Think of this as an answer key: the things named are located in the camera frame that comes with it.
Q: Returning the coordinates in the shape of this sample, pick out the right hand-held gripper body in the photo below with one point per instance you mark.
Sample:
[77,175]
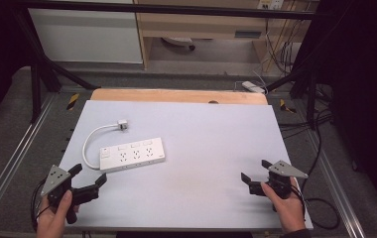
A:
[285,169]

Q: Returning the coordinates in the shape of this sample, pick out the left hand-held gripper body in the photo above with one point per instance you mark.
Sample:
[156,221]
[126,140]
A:
[56,178]

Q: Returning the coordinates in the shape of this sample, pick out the person's left hand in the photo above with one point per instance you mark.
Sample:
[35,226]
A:
[52,219]

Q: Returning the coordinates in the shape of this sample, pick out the person's right hand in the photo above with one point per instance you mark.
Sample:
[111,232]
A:
[287,211]

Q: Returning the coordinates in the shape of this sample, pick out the white plug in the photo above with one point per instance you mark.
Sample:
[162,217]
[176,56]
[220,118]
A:
[122,124]

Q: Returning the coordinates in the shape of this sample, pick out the white floor power strip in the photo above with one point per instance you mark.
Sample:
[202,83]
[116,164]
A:
[252,87]

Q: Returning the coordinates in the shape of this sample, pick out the wooden board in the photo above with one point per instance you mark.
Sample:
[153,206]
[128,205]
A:
[176,95]

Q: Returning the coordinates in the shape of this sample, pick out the white cabinet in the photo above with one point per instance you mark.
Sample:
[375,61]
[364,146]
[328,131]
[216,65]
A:
[84,33]

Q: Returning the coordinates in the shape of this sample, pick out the office chair base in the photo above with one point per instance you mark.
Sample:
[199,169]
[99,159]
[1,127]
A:
[180,41]

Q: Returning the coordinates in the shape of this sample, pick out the wooden desk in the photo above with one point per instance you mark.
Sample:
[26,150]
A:
[203,24]

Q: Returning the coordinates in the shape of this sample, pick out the aluminium rail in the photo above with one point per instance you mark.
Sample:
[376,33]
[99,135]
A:
[337,188]
[11,160]

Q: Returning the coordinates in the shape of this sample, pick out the white wall outlet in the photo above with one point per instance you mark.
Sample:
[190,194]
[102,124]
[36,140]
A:
[271,4]

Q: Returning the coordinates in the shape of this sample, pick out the black metal frame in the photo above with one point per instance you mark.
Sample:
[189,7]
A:
[163,9]

